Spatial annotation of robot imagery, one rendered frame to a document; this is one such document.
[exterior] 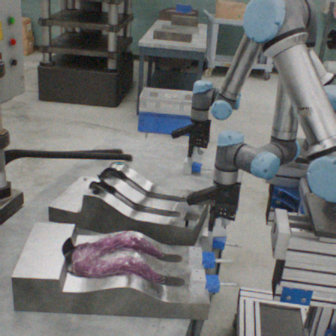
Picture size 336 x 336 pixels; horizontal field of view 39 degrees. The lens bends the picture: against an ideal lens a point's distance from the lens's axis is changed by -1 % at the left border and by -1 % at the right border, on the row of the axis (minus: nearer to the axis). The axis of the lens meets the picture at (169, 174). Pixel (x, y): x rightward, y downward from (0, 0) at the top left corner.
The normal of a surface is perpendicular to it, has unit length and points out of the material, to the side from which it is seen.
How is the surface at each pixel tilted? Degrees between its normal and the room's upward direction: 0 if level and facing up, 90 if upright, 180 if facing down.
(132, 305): 90
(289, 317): 0
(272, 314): 0
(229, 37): 90
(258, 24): 84
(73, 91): 90
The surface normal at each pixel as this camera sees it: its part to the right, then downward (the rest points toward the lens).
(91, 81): -0.07, 0.42
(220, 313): 0.07, -0.90
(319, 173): -0.65, 0.37
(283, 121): -0.42, 0.35
